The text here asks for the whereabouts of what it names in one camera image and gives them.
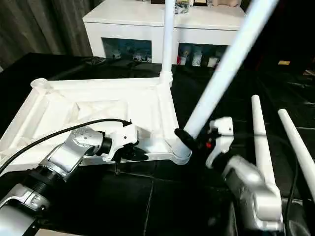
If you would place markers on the black table mat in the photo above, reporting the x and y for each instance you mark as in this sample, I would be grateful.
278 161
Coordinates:
147 201

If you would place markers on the grey curtain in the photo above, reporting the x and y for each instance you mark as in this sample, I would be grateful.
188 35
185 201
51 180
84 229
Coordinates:
37 27

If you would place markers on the black white spotted toy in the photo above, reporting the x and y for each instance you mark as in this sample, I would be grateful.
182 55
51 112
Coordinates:
183 6

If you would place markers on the white cabinet with glass doors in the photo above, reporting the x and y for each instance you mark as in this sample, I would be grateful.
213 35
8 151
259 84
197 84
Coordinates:
128 24

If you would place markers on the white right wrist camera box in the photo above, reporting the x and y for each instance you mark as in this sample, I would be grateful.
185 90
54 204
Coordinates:
221 142

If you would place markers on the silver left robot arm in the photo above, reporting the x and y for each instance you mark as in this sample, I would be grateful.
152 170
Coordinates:
69 147

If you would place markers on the black cabinet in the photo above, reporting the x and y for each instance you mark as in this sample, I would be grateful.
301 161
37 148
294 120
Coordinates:
288 27

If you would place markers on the small yellow label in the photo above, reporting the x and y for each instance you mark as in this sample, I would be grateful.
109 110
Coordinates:
283 62

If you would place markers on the white plastic table leg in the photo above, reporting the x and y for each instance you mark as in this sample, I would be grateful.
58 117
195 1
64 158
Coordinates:
221 73
168 37
292 132
258 123

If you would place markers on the white plastic table top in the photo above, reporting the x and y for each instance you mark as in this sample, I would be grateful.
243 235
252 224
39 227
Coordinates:
98 103

